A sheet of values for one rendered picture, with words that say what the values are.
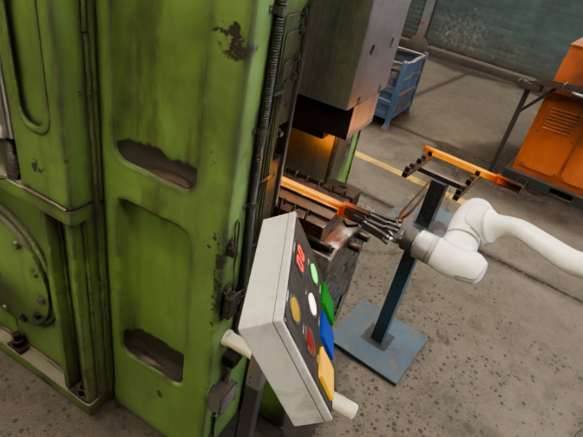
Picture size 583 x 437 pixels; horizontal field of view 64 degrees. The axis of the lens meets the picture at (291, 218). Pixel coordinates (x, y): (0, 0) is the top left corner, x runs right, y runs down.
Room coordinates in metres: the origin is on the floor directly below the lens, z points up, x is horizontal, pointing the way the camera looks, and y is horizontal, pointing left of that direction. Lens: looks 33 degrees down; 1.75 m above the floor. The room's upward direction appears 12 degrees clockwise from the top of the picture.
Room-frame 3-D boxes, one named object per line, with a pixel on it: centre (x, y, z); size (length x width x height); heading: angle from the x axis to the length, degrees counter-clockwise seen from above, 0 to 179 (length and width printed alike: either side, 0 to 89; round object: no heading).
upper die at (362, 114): (1.34, 0.05, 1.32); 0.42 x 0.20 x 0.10; 67
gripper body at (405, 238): (1.20, -0.34, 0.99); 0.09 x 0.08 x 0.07; 67
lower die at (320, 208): (1.34, 0.05, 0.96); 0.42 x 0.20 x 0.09; 67
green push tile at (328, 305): (0.82, -0.12, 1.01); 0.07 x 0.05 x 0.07; 2
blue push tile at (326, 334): (0.72, -0.12, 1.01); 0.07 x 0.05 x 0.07; 2
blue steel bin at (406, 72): (5.36, -0.43, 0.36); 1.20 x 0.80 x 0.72; 65
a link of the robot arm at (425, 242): (1.17, -0.41, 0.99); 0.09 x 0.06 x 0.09; 157
